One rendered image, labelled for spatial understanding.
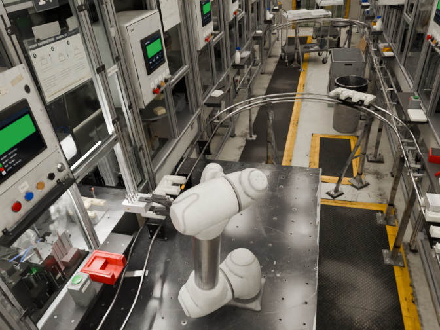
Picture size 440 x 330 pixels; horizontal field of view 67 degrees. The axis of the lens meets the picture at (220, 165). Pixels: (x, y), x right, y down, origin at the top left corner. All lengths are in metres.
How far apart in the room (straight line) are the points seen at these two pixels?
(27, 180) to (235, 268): 0.89
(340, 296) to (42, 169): 2.04
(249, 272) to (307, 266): 0.44
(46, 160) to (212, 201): 0.71
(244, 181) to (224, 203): 0.09
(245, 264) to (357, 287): 1.32
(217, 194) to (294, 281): 0.92
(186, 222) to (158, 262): 0.98
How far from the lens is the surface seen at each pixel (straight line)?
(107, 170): 2.10
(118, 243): 1.79
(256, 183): 1.02
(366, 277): 2.76
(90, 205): 2.01
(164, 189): 2.09
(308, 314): 1.71
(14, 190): 1.35
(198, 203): 0.98
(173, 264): 1.92
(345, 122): 4.36
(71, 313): 1.61
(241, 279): 1.54
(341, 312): 2.55
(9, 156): 1.29
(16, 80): 1.34
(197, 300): 1.48
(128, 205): 1.75
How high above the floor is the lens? 2.13
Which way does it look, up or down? 34 degrees down
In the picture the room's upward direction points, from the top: 6 degrees counter-clockwise
